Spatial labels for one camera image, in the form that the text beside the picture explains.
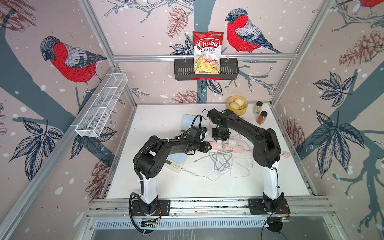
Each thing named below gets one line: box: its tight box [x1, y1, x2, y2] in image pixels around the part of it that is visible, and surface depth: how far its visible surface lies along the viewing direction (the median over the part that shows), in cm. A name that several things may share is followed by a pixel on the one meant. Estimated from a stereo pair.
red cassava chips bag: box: [192, 31, 225, 75], surface depth 87 cm
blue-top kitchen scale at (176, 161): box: [164, 153, 189, 173], surface depth 89 cm
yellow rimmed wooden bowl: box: [226, 95, 249, 116], surface depth 116 cm
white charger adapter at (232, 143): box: [228, 139, 237, 148], surface depth 90 cm
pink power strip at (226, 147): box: [208, 141, 244, 153], surface depth 94 cm
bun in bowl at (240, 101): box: [234, 97, 244, 107], surface depth 119 cm
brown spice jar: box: [256, 110, 268, 125], surface depth 106 cm
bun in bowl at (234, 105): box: [230, 102, 240, 110], surface depth 114 cm
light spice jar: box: [253, 101, 263, 115], surface depth 111 cm
